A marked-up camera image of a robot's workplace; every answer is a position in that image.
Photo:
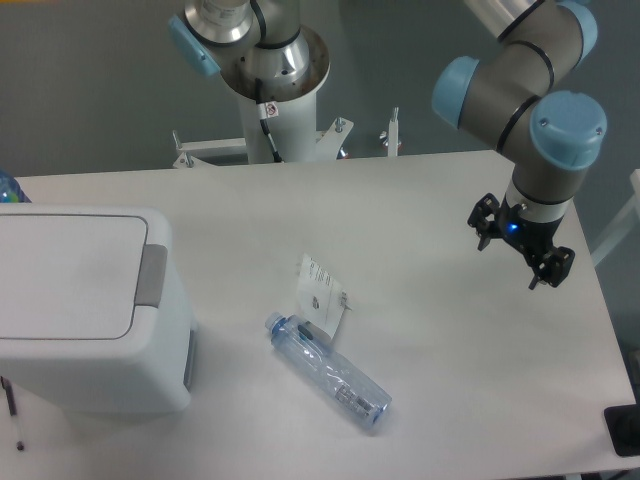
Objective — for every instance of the white paper packet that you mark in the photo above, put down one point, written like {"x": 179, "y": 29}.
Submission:
{"x": 321, "y": 298}

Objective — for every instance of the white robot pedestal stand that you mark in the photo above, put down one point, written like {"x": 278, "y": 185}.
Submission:
{"x": 276, "y": 92}

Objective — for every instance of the blue bottle at edge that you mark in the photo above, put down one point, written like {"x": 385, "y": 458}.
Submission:
{"x": 10, "y": 190}

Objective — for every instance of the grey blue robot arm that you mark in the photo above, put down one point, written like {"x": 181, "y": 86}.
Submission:
{"x": 512, "y": 104}

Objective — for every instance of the black pen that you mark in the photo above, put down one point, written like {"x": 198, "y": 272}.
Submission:
{"x": 13, "y": 413}

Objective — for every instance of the white push-lid trash can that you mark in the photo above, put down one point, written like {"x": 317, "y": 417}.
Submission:
{"x": 94, "y": 315}

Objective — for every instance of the clear blue plastic bottle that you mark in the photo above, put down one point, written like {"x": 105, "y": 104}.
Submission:
{"x": 349, "y": 388}

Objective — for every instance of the black device at corner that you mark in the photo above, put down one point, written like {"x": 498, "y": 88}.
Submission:
{"x": 623, "y": 425}

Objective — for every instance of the white frame at right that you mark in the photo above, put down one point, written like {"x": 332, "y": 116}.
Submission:
{"x": 620, "y": 225}

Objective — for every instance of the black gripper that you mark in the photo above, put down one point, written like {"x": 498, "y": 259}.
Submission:
{"x": 529, "y": 227}

